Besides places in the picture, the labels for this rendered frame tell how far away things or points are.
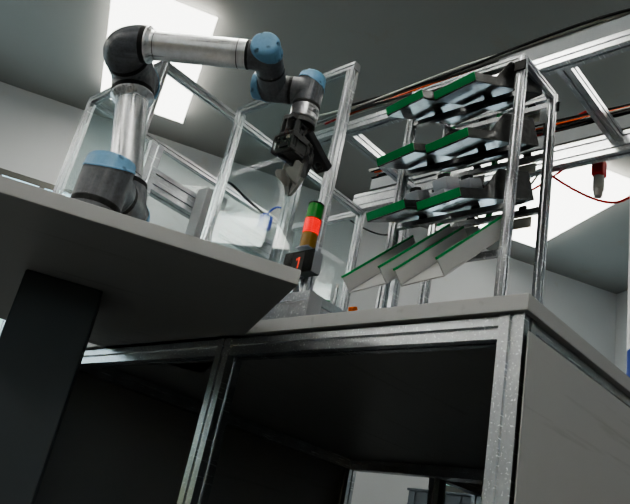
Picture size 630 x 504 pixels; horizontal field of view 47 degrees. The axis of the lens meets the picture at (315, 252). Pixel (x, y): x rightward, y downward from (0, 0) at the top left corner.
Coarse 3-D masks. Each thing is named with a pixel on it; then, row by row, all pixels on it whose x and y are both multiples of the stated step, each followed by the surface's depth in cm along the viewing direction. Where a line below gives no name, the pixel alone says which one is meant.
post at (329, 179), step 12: (348, 72) 247; (348, 84) 244; (348, 96) 242; (348, 108) 242; (336, 120) 240; (348, 120) 240; (336, 132) 238; (336, 144) 234; (336, 156) 233; (336, 168) 232; (324, 180) 230; (324, 192) 228; (324, 204) 225; (324, 216) 225; (324, 228) 224; (300, 288) 215; (312, 288) 216
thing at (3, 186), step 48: (0, 192) 114; (48, 192) 117; (0, 240) 135; (48, 240) 130; (96, 240) 125; (144, 240) 121; (192, 240) 122; (0, 288) 165; (96, 288) 151; (144, 288) 144; (192, 288) 139; (240, 288) 133; (288, 288) 128; (96, 336) 190; (144, 336) 180; (192, 336) 171
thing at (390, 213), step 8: (400, 200) 169; (408, 200) 170; (416, 200) 171; (384, 208) 173; (392, 208) 171; (400, 208) 169; (408, 208) 169; (416, 208) 171; (368, 216) 178; (376, 216) 176; (384, 216) 174; (392, 216) 175; (400, 216) 177; (408, 216) 178; (416, 216) 180; (432, 216) 184
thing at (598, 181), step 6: (600, 162) 282; (594, 168) 282; (600, 168) 281; (606, 168) 284; (594, 174) 282; (600, 174) 280; (606, 174) 283; (594, 180) 281; (600, 180) 279; (594, 186) 279; (600, 186) 278; (594, 192) 279; (600, 192) 278
